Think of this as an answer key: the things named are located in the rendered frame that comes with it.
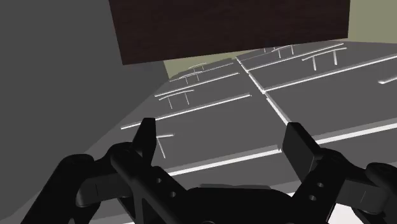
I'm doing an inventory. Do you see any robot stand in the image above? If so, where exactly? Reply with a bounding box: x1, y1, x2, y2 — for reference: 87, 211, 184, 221
108, 0, 352, 66

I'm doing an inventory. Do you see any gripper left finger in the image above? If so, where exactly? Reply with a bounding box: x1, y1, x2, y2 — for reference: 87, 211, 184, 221
20, 117, 191, 224

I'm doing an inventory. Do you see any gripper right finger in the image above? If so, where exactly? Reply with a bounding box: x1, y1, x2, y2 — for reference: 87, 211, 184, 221
281, 122, 397, 224

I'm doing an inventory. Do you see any grey chest of drawers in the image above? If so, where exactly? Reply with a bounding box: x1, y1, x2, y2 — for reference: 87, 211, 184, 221
93, 40, 397, 224

